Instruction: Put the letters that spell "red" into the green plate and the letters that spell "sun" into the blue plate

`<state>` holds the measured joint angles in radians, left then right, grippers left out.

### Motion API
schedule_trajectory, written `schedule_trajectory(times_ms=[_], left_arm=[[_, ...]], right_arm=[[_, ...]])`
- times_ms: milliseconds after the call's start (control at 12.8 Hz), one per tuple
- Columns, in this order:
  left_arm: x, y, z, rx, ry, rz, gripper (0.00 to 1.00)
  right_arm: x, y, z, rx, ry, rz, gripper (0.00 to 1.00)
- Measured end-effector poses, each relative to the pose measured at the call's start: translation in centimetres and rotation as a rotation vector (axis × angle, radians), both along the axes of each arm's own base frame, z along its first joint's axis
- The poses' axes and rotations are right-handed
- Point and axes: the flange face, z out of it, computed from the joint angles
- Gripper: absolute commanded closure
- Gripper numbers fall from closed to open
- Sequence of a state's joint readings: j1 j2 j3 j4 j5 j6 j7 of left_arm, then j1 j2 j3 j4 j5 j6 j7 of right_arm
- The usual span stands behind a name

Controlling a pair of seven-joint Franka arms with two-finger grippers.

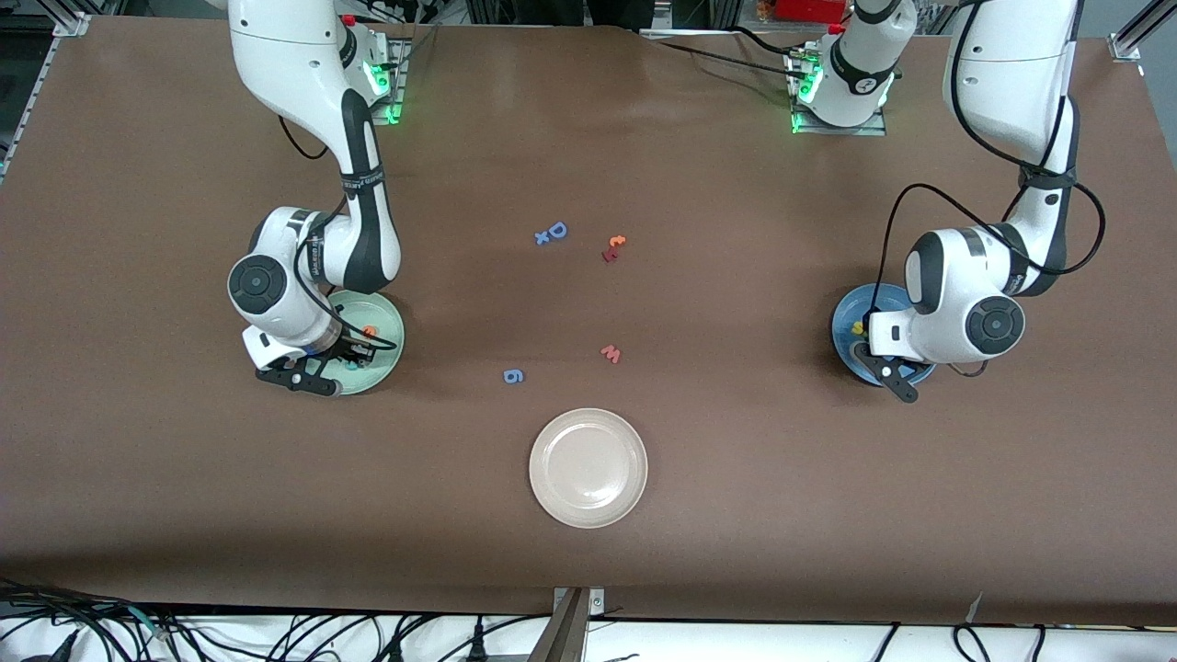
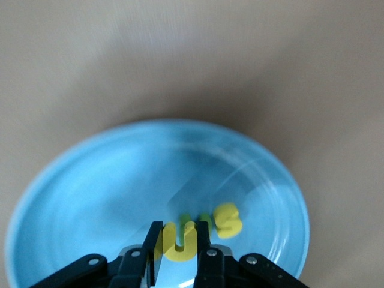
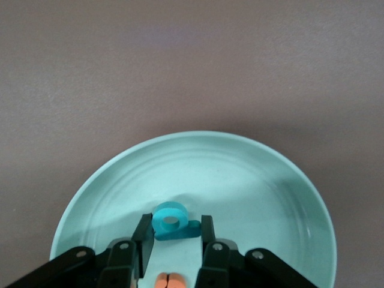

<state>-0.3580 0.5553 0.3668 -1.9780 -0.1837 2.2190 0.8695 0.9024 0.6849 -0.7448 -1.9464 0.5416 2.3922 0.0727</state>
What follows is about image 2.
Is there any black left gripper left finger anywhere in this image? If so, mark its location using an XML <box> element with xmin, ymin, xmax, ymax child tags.
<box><xmin>29</xmin><ymin>221</ymin><xmax>164</xmax><ymax>288</ymax></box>

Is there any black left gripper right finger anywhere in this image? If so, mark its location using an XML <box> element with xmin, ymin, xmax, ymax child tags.
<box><xmin>194</xmin><ymin>221</ymin><xmax>310</xmax><ymax>288</ymax></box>

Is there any yellow foam letter u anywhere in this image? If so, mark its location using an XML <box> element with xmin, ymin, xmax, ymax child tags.
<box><xmin>154</xmin><ymin>221</ymin><xmax>200</xmax><ymax>263</ymax></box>

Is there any yellow foam letter s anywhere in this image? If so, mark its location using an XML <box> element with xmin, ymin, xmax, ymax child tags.
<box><xmin>214</xmin><ymin>203</ymin><xmax>243</xmax><ymax>240</ymax></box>

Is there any blue plate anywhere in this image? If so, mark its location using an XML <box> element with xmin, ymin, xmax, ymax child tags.
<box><xmin>4</xmin><ymin>119</ymin><xmax>310</xmax><ymax>288</ymax></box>

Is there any brown table cover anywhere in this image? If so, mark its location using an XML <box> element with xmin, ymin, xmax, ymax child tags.
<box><xmin>0</xmin><ymin>0</ymin><xmax>384</xmax><ymax>288</ymax></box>

